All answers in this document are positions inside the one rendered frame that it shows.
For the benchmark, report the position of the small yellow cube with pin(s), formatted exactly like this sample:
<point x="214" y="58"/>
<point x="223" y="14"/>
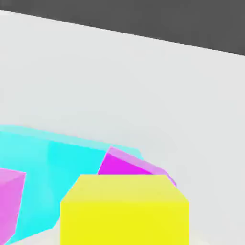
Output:
<point x="124" y="214"/>

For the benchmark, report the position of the small magenta cube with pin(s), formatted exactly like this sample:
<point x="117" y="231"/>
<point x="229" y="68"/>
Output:
<point x="122" y="166"/>

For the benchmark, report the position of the small pink cube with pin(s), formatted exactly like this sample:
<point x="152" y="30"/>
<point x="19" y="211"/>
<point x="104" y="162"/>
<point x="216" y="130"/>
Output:
<point x="9" y="201"/>

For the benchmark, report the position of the large cyan box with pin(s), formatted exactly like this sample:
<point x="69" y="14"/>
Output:
<point x="57" y="172"/>

